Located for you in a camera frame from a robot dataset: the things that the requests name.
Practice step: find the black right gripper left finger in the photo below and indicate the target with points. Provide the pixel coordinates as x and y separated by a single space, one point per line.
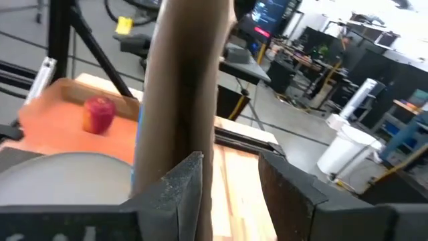
174 201

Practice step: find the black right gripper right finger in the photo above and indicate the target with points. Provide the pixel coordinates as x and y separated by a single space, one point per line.
294 207

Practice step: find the orange cereal box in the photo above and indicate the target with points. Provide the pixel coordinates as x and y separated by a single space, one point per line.
174 83

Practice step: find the white plastic bucket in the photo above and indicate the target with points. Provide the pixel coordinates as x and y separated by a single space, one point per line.
347 150

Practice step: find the grey round plate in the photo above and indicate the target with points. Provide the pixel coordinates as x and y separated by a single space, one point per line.
67 180

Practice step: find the black bin with yellow stripe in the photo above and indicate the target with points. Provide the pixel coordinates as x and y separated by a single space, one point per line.
229 103

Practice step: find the red apple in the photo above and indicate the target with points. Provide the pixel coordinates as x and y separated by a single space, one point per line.
99 115

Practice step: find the white tower appliance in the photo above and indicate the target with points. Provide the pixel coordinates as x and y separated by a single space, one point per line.
359 97

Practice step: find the orange plastic tray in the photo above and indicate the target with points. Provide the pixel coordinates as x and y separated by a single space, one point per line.
57 134

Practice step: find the grey side desk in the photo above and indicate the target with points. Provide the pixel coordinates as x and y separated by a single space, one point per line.
245 70

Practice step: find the dark grey woven placemat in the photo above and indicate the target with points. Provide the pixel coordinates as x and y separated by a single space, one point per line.
16 159

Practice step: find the yellow floor object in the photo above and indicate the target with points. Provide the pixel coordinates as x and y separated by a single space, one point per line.
124 25

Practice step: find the black monitor screen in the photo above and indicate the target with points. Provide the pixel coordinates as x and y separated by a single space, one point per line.
267 16

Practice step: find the blue metal frame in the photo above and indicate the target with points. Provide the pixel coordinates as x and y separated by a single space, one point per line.
401 137

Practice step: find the silver aluminium bracket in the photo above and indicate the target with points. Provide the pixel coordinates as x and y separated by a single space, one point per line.
40 80

